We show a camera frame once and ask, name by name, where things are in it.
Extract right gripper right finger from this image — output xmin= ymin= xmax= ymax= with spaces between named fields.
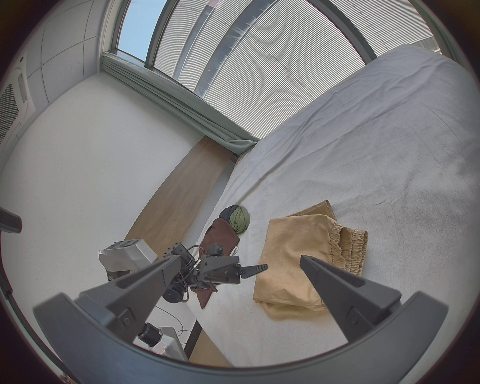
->
xmin=299 ymin=255 xmax=402 ymax=343

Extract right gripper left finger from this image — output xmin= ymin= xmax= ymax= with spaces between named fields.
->
xmin=79 ymin=256 xmax=183 ymax=344

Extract tan shorts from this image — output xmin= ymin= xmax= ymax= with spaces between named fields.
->
xmin=252 ymin=200 xmax=368 ymax=321

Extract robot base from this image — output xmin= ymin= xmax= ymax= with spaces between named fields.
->
xmin=133 ymin=322 xmax=190 ymax=362

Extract bed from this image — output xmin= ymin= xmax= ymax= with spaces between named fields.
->
xmin=124 ymin=45 xmax=480 ymax=366

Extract brown garment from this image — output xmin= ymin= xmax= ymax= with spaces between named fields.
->
xmin=189 ymin=218 xmax=241 ymax=310

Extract green garment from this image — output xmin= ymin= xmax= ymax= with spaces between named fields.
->
xmin=229 ymin=205 xmax=251 ymax=236

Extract black garment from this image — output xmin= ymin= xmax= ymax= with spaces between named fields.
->
xmin=219 ymin=205 xmax=239 ymax=224

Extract grey-green curtain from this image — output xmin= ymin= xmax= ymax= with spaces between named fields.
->
xmin=100 ymin=52 xmax=260 ymax=156

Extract white ceiling air conditioner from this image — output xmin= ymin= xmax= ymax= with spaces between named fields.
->
xmin=0 ymin=58 xmax=36 ymax=151

